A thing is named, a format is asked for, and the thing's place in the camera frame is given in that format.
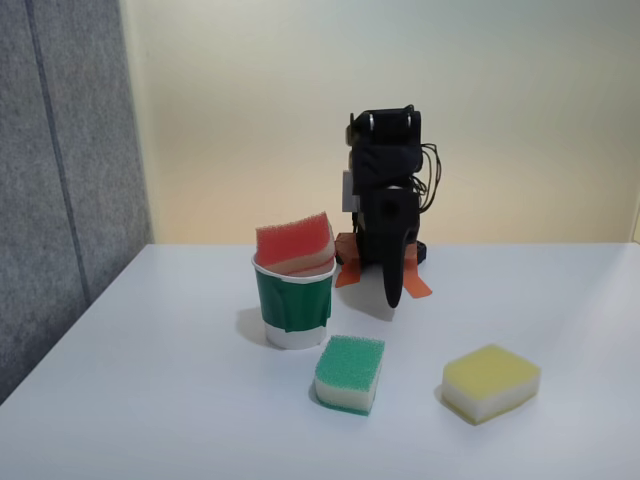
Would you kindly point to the red sponge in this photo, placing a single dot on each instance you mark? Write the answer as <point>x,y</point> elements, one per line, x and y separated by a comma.
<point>295,242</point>

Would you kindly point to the orange table clamp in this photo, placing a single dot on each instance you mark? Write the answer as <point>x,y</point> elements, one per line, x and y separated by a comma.
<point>346,246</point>

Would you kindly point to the white cup with green tape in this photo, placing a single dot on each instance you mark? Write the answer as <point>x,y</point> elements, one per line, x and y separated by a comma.
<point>292,305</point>

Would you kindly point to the green sponge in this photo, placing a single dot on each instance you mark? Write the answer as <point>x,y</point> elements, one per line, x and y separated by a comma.
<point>350,367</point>

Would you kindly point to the yellow sponge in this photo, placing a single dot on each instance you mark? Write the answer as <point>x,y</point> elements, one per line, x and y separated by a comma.
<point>487,377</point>

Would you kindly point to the grey fabric partition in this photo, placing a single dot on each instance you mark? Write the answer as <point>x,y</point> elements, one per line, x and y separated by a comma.
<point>65,175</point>

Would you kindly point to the white wall outlet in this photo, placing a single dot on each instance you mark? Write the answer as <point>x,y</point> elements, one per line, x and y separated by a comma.
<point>348,192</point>

